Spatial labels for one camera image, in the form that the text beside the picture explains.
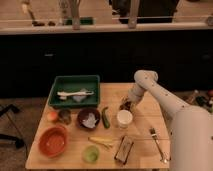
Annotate dark metal can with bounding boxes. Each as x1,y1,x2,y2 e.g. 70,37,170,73
58,109,71,125

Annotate white toy airplane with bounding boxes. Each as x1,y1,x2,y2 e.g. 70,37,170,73
57,91,94,100

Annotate yellow sticks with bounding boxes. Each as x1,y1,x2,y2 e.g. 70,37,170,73
88,137,113,148

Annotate white cup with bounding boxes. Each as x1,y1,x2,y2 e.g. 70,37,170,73
117,110,133,128

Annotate red orange bowl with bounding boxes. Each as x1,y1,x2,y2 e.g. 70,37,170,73
38,126,68,158

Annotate dark maroon bowl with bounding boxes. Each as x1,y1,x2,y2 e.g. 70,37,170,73
77,108,100,130

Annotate silver fork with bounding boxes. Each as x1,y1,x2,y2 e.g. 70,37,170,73
149,128,168,164

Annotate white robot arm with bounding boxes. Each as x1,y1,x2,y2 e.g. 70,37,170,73
126,70,213,171

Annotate small green cup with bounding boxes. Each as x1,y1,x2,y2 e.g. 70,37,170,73
82,145,100,163

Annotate orange peach fruit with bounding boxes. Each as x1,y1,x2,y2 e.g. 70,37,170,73
47,111,58,122

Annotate dark red grape bunch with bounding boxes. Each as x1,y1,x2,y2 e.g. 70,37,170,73
119,101,131,110

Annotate green plastic tray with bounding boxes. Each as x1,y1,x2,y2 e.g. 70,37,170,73
48,75,100,108

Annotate black chair base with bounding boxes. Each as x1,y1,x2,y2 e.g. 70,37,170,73
0,104,25,149

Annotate crumpled white paper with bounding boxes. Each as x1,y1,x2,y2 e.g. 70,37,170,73
82,113,97,128

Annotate green cucumber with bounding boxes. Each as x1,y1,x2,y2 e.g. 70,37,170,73
102,107,110,129

